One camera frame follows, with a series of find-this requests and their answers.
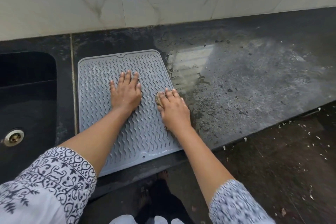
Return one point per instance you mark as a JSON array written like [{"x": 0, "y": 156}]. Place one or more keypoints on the person's left hand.
[{"x": 126, "y": 95}]

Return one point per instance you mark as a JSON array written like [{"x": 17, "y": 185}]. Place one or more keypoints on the person's right hand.
[{"x": 174, "y": 112}]

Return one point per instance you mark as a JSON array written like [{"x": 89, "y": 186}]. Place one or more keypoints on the person's left little finger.
[{"x": 113, "y": 86}]

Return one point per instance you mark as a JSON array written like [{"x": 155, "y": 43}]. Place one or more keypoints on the person's left thumb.
[{"x": 139, "y": 90}]

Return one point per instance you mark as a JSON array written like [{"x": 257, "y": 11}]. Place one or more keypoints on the person's right middle finger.
[{"x": 168, "y": 94}]

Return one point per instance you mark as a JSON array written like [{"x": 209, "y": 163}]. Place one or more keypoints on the person's right little finger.
[{"x": 182, "y": 101}]

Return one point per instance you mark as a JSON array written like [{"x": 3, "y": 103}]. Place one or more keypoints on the person's left middle finger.
[{"x": 128, "y": 76}]

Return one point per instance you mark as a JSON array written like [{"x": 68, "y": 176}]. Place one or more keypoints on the person's right thumb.
[{"x": 160, "y": 108}]

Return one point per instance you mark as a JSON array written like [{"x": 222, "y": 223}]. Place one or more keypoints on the beige scrub sponge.
[{"x": 158, "y": 99}]

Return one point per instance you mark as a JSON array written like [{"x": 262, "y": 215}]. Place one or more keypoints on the gray silicone drying mat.
[{"x": 149, "y": 132}]

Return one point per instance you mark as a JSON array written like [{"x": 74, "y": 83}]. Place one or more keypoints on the person's right forearm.
[{"x": 203, "y": 162}]

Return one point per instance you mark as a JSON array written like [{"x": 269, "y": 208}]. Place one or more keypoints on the person's left forearm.
[{"x": 99, "y": 137}]

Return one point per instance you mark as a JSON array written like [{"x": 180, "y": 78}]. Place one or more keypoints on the person's right foot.
[{"x": 163, "y": 175}]

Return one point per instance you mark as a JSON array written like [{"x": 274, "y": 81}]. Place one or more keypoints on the person's foot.
[
  {"x": 163, "y": 175},
  {"x": 145, "y": 196}
]

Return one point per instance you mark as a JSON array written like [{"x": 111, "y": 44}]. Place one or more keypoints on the black kitchen sink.
[{"x": 28, "y": 100}]

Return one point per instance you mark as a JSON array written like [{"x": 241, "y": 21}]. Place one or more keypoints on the person's left foot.
[{"x": 145, "y": 196}]

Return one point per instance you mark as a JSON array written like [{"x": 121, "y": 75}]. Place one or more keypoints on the black trousers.
[{"x": 165, "y": 205}]

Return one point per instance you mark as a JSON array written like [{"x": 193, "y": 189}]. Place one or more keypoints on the metal sink drain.
[{"x": 13, "y": 138}]

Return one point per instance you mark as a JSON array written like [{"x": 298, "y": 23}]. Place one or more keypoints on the white patterned tunic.
[{"x": 52, "y": 184}]

